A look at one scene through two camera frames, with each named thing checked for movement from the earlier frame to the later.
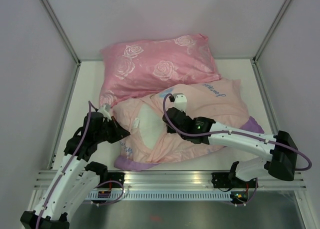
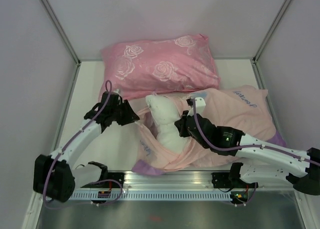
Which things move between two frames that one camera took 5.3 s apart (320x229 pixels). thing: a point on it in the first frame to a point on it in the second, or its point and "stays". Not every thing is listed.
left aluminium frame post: x=63 y=34 stays
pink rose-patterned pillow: x=136 y=68 stays
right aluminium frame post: x=275 y=23 stays
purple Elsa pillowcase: x=222 y=102 to x=247 y=108
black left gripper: x=119 y=133 to x=130 y=115
